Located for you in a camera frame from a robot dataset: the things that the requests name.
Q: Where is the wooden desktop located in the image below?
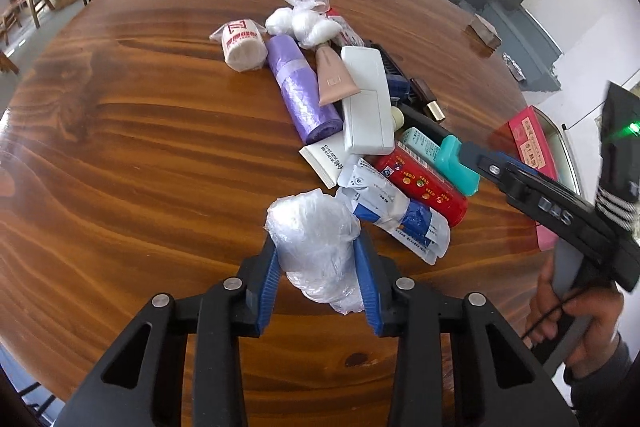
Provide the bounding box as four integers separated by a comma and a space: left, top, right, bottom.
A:
0, 0, 556, 418

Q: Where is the red snack packet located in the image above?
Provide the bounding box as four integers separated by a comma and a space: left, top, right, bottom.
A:
325, 7, 366, 48

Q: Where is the grey staircase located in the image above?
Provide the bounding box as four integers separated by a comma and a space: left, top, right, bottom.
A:
427, 0, 563, 95

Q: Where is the pink storage box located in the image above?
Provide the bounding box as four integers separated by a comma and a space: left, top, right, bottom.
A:
487, 106, 583, 253

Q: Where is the white tube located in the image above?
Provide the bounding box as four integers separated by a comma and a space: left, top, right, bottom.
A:
298, 133, 348, 188

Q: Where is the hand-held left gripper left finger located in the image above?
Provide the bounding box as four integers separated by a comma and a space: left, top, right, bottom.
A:
54, 234, 281, 427

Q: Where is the wooden bench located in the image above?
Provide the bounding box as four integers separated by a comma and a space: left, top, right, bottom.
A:
0, 0, 56, 75

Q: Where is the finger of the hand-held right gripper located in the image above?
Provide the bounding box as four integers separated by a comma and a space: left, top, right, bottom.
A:
460, 144, 521, 195
400, 107, 451, 145

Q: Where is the black comb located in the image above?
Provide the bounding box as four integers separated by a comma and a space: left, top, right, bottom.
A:
365, 39, 413, 80

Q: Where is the teal bottle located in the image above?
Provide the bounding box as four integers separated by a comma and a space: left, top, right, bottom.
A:
434, 134, 481, 196

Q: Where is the clear plastic bag bundle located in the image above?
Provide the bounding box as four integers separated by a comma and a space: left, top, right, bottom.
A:
264, 188, 366, 317

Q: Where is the light teal box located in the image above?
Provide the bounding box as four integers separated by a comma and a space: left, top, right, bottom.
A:
400, 127, 443, 162

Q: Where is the foil ashtray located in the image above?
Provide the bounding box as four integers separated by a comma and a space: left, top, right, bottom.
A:
501, 54, 526, 80

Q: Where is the red can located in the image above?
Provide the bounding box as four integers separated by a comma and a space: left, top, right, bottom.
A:
374, 142, 469, 228

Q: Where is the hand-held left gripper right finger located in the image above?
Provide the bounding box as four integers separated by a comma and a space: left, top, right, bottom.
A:
350, 236, 581, 427

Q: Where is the pink tube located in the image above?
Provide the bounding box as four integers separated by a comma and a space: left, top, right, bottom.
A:
315, 45, 361, 105

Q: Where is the white pouch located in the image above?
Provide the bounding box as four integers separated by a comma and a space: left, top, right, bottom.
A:
337, 157, 401, 208

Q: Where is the brown lipstick with gold cap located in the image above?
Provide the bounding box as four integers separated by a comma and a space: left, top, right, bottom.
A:
410, 78, 447, 124

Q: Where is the person's right hand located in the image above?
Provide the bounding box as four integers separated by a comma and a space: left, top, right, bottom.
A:
527, 252, 626, 380

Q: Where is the bag of cotton balls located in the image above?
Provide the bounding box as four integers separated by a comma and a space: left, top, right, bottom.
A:
265, 0, 341, 48

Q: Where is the blue and white packet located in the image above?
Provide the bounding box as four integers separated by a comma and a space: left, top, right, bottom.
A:
335, 187, 451, 265

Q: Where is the person's right forearm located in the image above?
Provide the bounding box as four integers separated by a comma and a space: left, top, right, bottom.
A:
565, 337, 640, 427

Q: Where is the purple garbage bag roll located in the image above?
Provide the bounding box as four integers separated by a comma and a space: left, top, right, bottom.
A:
266, 34, 344, 145

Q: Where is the small brown block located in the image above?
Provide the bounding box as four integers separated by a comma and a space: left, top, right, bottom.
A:
465, 14, 502, 49

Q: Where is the white rectangular box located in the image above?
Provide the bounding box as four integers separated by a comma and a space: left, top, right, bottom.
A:
340, 46, 396, 155

